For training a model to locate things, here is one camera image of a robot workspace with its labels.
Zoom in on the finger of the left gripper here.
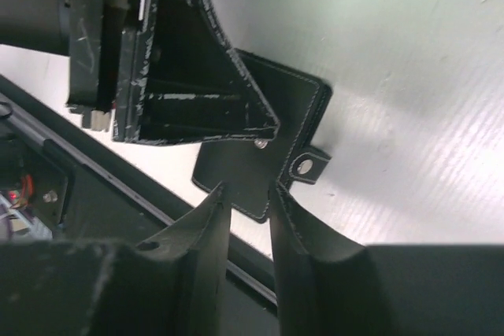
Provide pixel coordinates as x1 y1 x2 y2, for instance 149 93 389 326
113 0 280 143

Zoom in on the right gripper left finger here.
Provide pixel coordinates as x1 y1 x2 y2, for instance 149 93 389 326
1 183 231 335

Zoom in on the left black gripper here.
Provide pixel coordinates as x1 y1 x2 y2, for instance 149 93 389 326
1 0 129 131

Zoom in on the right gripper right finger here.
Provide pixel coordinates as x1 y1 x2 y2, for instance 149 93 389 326
269 184 503 335

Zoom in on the black leather card holder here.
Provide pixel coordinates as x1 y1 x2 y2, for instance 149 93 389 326
192 51 332 223

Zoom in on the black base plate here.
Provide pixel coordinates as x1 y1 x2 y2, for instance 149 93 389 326
1 77 280 335

